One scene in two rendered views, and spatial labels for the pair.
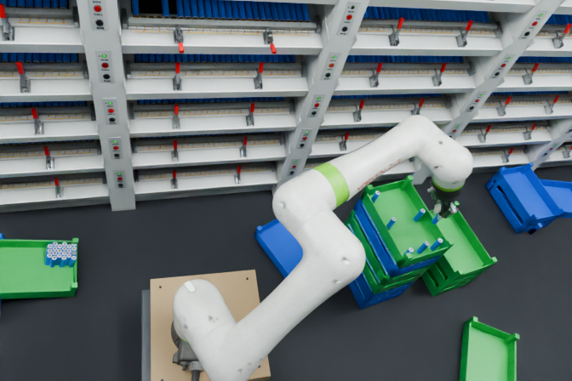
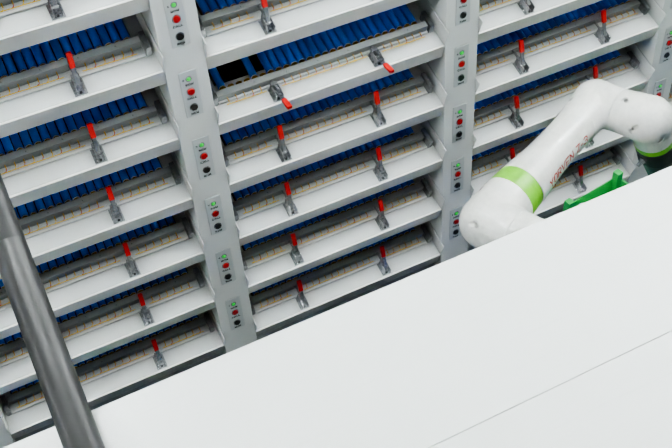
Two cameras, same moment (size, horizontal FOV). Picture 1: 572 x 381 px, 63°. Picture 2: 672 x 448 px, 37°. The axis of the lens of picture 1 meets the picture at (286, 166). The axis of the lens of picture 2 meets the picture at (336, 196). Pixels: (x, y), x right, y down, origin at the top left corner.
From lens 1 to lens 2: 98 cm
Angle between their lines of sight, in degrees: 9
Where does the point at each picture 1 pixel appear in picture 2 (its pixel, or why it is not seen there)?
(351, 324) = not seen: hidden behind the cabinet
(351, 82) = (492, 78)
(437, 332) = not seen: outside the picture
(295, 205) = (488, 218)
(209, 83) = (321, 139)
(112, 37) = (208, 119)
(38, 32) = (127, 142)
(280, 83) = (405, 110)
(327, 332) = not seen: hidden behind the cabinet
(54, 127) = (150, 262)
